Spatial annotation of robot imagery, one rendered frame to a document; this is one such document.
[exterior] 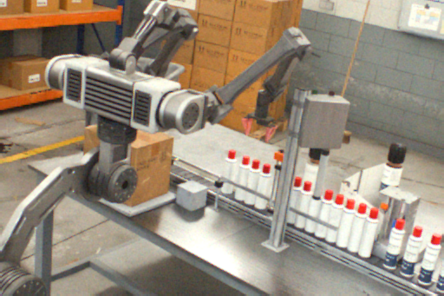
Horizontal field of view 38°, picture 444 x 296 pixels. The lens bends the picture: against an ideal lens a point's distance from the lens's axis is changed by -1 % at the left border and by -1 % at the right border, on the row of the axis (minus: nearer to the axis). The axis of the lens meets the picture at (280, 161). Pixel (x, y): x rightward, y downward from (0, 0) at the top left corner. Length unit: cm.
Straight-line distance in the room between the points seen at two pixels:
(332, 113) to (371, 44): 467
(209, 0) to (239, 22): 36
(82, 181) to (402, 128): 518
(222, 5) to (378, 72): 195
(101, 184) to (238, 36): 394
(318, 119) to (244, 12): 366
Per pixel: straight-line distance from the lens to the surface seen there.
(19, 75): 660
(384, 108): 713
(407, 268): 254
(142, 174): 277
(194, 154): 351
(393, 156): 310
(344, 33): 718
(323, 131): 246
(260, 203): 283
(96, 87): 221
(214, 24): 616
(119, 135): 221
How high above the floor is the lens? 207
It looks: 20 degrees down
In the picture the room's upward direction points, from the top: 10 degrees clockwise
